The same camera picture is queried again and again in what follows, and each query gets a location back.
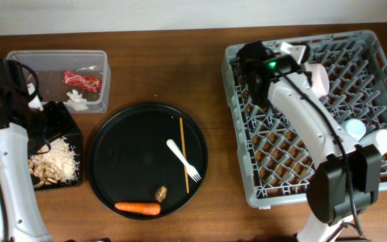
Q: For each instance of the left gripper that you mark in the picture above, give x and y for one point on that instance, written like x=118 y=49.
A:
x=37 y=146

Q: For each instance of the white tissue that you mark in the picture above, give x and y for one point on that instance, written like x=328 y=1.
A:
x=76 y=101

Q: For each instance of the rice and peanut shells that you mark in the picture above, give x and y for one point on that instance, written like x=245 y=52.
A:
x=57 y=166

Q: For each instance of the red snack wrapper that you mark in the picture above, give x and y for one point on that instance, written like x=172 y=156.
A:
x=91 y=84

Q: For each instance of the pink bowl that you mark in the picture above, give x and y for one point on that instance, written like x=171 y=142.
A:
x=320 y=79

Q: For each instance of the small blue cup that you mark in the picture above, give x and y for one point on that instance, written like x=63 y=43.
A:
x=355 y=128

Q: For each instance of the cream cup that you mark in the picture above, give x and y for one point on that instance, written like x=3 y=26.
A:
x=377 y=138

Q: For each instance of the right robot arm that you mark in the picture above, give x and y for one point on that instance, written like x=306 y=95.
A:
x=347 y=174

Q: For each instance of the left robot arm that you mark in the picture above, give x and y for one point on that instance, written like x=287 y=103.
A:
x=21 y=117

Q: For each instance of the grey dishwasher rack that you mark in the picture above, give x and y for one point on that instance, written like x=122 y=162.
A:
x=275 y=165

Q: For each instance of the black rectangular tray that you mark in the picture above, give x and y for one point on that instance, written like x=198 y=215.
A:
x=61 y=123

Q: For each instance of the clear plastic bin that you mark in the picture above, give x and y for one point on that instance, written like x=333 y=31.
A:
x=50 y=66

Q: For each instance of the round black tray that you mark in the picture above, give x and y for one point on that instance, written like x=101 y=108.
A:
x=129 y=160

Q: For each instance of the orange carrot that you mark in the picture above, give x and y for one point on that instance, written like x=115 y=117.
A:
x=141 y=208

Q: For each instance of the wooden chopstick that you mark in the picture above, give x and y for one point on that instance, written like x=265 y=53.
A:
x=184 y=153

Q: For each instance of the brown walnut piece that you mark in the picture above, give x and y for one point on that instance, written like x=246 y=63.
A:
x=161 y=194

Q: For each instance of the white plastic fork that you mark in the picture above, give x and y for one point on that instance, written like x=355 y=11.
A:
x=191 y=170

